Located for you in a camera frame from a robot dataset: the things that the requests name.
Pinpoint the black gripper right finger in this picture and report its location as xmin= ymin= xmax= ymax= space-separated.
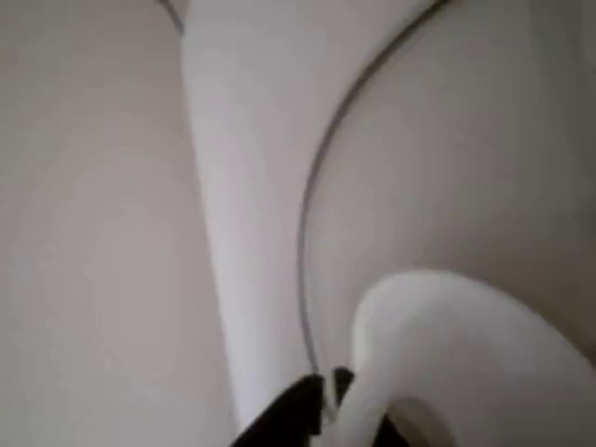
xmin=332 ymin=367 xmax=356 ymax=406

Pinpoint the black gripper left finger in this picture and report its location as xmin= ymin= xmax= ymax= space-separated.
xmin=232 ymin=374 xmax=326 ymax=447

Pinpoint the glass lid with white knob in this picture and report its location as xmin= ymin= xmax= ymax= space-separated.
xmin=297 ymin=0 xmax=596 ymax=447

